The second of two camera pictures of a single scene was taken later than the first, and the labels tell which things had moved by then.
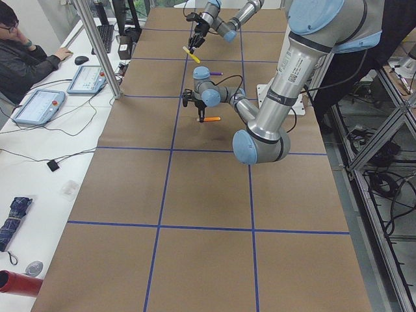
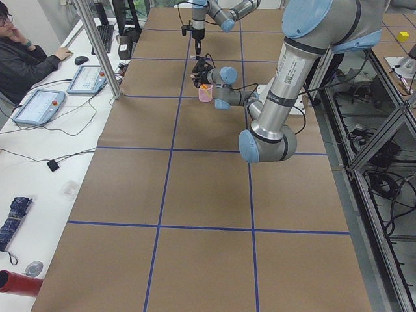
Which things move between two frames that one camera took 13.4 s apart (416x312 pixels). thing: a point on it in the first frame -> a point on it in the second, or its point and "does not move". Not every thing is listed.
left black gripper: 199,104 -> 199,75
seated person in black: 21,62 does not move
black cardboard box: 125,48 does not move
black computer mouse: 80,60 does not move
